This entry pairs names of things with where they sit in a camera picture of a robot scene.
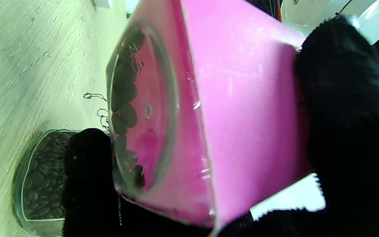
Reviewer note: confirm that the pink square coffee jar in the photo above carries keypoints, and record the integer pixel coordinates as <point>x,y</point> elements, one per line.
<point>242,115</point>

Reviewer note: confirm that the white square jar lid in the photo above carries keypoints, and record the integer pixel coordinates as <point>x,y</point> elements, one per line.
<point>103,3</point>

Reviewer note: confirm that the white sheer curtain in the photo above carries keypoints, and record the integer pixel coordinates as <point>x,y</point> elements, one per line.
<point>285,197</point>

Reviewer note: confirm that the glass jar of coffee beans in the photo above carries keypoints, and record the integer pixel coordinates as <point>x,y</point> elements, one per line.
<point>41,184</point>

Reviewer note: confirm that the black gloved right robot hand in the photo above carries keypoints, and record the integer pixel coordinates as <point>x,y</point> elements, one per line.
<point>350,148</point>

